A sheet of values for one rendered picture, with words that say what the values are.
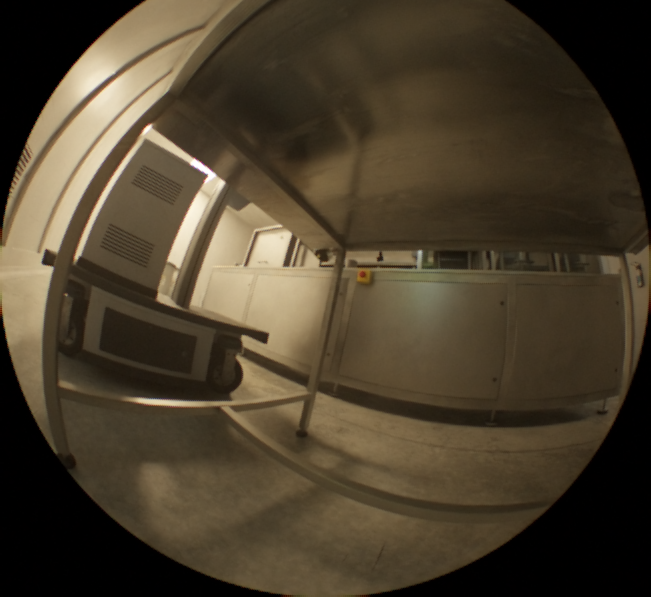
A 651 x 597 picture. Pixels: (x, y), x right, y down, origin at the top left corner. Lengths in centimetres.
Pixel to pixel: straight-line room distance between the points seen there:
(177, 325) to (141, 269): 23
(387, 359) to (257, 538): 98
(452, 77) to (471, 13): 10
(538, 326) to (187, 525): 136
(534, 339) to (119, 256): 173
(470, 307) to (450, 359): 27
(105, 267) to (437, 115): 93
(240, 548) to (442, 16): 73
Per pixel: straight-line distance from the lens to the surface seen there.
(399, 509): 32
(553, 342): 128
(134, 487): 49
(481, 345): 112
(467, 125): 37
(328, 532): 47
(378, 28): 31
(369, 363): 116
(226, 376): 91
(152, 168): 90
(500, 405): 119
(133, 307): 73
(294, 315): 144
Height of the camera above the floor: 38
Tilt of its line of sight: 17 degrees up
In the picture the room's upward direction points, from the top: 13 degrees clockwise
